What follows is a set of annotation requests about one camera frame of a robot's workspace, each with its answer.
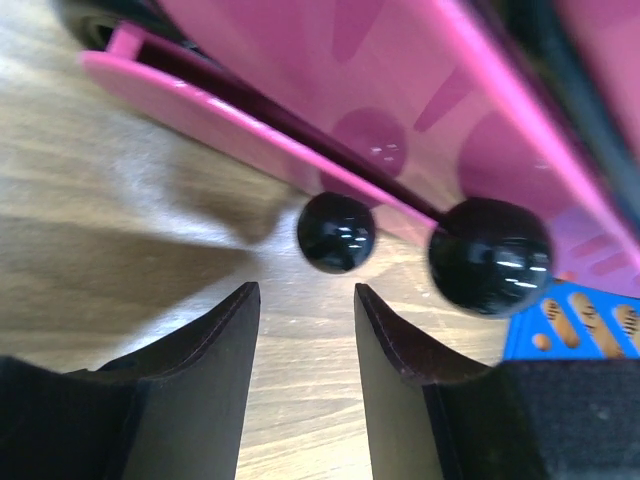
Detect blue magazine file rack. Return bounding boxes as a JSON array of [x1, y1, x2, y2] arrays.
[[503, 282, 639, 360]]

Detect black pink drawer cabinet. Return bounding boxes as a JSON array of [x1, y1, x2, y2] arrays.
[[59, 0, 640, 176]]

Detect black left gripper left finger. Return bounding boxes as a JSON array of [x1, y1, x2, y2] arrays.
[[1, 282, 260, 479]]

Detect pink drawer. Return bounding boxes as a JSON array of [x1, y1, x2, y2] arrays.
[[149, 0, 640, 316], [80, 23, 434, 274]]

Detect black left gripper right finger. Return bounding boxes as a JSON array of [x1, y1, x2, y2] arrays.
[[354, 284, 639, 479]]

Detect pink bottom drawer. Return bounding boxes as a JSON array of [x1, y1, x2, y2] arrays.
[[80, 23, 434, 274]]

